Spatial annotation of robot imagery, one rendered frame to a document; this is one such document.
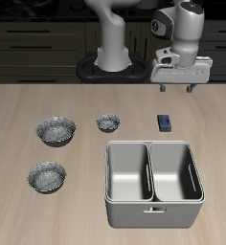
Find small grey marbled bowl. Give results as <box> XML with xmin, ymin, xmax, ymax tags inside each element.
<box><xmin>96</xmin><ymin>113</ymin><xmax>121</xmax><ymax>134</ymax></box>

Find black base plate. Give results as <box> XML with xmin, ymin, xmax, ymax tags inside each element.
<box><xmin>76</xmin><ymin>51</ymin><xmax>150</xmax><ymax>80</ymax></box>

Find dark kitchen cupboards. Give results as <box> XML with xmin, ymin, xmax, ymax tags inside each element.
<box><xmin>0</xmin><ymin>0</ymin><xmax>226</xmax><ymax>85</ymax></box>

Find dark blue cream cheese box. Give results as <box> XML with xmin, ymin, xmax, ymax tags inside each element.
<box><xmin>156</xmin><ymin>114</ymin><xmax>172</xmax><ymax>133</ymax></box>

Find medium grey marbled bowl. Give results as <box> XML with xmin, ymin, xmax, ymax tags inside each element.
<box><xmin>27</xmin><ymin>161</ymin><xmax>67</xmax><ymax>195</ymax></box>

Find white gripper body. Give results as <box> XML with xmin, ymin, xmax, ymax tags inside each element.
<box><xmin>149</xmin><ymin>55</ymin><xmax>214</xmax><ymax>85</ymax></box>

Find white two-bin basket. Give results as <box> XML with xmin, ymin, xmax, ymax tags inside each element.
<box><xmin>103</xmin><ymin>140</ymin><xmax>206</xmax><ymax>230</ymax></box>

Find large grey marbled bowl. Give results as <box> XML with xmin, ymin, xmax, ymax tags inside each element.
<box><xmin>35</xmin><ymin>115</ymin><xmax>78</xmax><ymax>148</ymax></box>

